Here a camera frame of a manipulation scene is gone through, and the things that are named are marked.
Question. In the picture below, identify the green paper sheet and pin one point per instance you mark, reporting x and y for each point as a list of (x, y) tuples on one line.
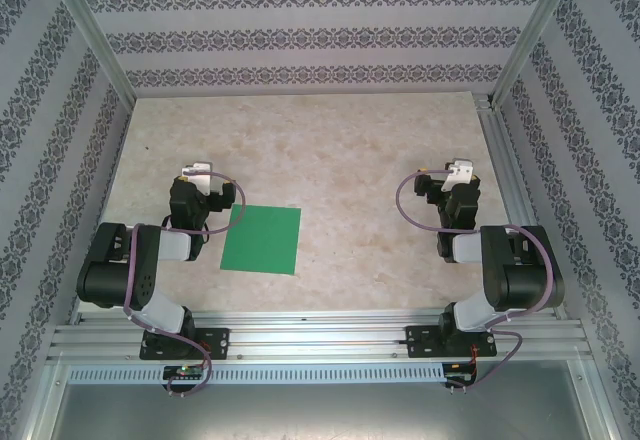
[(260, 240)]

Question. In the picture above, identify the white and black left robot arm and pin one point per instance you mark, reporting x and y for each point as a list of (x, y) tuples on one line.
[(170, 245)]

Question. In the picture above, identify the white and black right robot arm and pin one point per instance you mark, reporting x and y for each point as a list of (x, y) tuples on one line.
[(470, 247)]

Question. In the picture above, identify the right circuit board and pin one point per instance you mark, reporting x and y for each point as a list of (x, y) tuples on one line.
[(457, 372)]

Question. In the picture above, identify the circuit board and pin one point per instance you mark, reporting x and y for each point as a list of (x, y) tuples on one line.
[(182, 372), (457, 372)]

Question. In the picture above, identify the left circuit board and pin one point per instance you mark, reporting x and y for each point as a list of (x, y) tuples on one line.
[(182, 372)]

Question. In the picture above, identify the grey metal panel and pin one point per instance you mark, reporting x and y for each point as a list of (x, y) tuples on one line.
[(320, 410)]

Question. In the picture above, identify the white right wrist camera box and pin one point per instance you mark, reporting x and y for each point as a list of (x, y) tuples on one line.
[(460, 172)]

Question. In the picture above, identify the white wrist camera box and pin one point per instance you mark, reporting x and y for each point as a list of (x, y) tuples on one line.
[(200, 175), (460, 172)]

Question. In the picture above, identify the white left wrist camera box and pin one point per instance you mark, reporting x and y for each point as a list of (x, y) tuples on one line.
[(200, 175)]

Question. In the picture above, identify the aluminium side rail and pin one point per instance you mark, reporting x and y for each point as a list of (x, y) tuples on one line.
[(495, 135)]

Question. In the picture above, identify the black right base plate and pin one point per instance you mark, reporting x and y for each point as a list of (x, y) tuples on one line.
[(420, 342)]

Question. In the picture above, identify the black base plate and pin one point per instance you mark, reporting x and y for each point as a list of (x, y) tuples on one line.
[(217, 342), (420, 342)]

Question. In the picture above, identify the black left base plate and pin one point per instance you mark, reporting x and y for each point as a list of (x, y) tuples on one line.
[(217, 342)]

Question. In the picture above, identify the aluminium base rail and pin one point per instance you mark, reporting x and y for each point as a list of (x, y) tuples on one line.
[(320, 337)]

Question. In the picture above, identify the aluminium frame post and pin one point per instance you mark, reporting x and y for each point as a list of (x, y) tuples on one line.
[(535, 25), (87, 25)]

